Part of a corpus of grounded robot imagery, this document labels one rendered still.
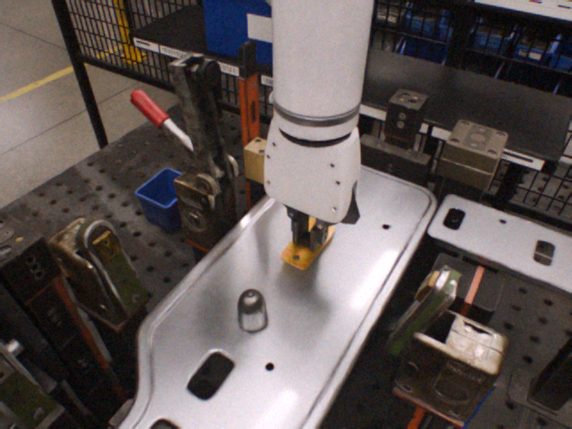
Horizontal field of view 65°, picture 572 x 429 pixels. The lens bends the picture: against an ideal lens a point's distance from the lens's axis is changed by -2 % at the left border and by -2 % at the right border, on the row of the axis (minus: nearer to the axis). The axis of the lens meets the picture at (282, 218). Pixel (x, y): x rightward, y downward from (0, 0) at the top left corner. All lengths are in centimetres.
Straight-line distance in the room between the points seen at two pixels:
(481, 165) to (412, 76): 29
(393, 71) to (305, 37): 57
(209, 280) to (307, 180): 18
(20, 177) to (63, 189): 139
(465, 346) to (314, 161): 23
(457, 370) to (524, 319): 51
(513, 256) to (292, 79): 38
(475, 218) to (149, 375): 46
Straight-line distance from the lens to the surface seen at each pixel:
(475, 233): 66
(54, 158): 269
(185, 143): 61
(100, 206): 117
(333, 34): 38
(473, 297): 61
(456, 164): 72
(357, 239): 61
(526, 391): 90
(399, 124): 75
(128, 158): 130
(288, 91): 41
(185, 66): 52
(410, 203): 67
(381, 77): 92
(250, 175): 66
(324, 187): 47
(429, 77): 94
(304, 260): 56
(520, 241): 67
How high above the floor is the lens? 144
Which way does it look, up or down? 44 degrees down
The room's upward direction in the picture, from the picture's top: straight up
